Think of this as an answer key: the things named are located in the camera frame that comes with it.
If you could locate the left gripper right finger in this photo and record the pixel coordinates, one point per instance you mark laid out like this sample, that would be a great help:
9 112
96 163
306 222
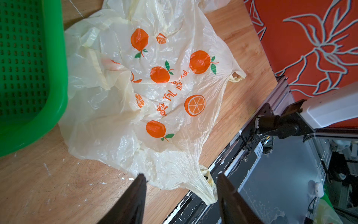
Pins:
233 208

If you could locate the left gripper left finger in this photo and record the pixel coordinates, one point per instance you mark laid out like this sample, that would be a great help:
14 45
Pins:
129 209

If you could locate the white orange-print plastic bag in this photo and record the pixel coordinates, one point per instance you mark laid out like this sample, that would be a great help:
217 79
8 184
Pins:
146 82

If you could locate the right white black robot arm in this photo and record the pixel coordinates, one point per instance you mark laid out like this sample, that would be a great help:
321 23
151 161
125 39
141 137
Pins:
306 116

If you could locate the green plastic basket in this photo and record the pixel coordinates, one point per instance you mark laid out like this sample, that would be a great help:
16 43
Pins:
34 74

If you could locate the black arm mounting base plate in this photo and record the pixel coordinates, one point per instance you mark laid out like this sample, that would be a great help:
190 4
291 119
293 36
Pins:
237 161

